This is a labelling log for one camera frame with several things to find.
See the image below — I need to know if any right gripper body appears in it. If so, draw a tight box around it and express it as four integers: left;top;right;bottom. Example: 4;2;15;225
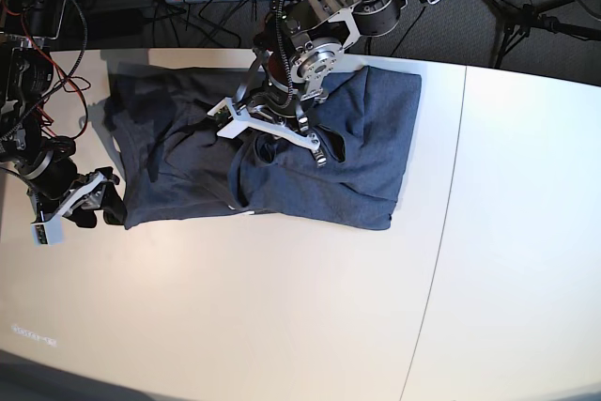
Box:
25;156;90;213

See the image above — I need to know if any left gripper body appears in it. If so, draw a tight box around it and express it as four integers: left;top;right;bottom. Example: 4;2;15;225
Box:
243;78;329;133

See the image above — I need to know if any blue grey T-shirt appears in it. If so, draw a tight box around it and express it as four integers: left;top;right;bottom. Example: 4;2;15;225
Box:
104;67;422;231

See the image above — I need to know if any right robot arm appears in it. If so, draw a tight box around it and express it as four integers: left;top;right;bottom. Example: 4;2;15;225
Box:
1;0;127;233

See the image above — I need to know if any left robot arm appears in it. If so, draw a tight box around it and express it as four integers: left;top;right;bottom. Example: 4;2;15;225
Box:
208;0;441;166

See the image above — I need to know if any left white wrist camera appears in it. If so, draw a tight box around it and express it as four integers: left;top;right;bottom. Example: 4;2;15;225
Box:
208;97;232;128

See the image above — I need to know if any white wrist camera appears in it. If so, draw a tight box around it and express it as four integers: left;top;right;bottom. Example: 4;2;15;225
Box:
208;97;232;128
31;218;64;246

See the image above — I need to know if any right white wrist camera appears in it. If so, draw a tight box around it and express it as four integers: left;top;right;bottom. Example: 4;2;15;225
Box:
31;218;64;246

